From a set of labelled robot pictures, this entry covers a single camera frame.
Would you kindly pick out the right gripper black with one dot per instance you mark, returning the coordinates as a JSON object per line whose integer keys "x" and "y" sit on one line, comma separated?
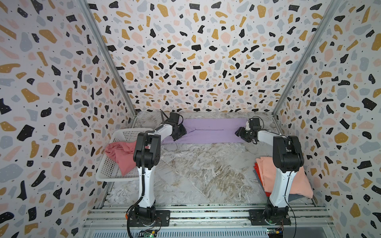
{"x": 243, "y": 134}

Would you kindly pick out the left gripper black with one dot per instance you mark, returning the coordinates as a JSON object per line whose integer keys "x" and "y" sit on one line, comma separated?
{"x": 183, "y": 132}

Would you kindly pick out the lilac purple t-shirt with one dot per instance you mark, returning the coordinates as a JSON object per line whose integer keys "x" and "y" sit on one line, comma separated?
{"x": 208, "y": 131}

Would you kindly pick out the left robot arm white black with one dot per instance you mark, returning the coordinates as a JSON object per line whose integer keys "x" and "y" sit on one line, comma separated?
{"x": 147, "y": 156}

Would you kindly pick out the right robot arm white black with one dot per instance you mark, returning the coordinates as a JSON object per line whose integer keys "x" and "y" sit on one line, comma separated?
{"x": 287, "y": 158}

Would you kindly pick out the pink red t-shirt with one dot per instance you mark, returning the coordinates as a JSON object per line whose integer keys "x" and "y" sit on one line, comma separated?
{"x": 122, "y": 153}

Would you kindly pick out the folded red t-shirt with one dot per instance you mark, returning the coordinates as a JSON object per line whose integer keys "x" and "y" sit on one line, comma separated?
{"x": 258, "y": 178}

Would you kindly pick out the folded salmon pink t-shirt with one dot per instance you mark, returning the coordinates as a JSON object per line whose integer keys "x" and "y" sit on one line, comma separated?
{"x": 266, "y": 170}

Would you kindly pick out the white plastic laundry basket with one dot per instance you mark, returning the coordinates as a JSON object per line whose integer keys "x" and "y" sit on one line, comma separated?
{"x": 109, "y": 170}

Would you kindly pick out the right green circuit board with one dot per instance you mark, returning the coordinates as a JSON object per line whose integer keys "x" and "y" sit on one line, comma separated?
{"x": 275, "y": 233}

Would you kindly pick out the green circuit board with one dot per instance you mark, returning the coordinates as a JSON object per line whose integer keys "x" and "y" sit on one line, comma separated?
{"x": 275, "y": 233}
{"x": 147, "y": 233}

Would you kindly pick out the left green circuit board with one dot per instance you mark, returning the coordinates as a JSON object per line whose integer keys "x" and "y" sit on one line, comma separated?
{"x": 147, "y": 233}

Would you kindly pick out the white perforated vent strip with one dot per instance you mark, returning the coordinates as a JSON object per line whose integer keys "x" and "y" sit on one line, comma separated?
{"x": 187, "y": 233}

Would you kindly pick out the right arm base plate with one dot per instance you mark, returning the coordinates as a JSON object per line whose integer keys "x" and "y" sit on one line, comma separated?
{"x": 272, "y": 217}

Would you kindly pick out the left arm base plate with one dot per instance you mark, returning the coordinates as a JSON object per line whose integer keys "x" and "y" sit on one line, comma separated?
{"x": 148, "y": 217}

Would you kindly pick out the aluminium mounting rail frame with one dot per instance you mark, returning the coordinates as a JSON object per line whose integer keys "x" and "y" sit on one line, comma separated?
{"x": 307, "y": 221}

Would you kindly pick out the left corner aluminium post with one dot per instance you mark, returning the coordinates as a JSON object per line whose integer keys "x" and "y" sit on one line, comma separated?
{"x": 83, "y": 6}

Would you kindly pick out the corner aluminium post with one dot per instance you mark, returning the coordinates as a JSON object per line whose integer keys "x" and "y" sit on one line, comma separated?
{"x": 83, "y": 6}
{"x": 328, "y": 15}

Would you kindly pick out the right corner aluminium post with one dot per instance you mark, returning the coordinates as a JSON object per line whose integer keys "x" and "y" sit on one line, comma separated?
{"x": 328, "y": 15}

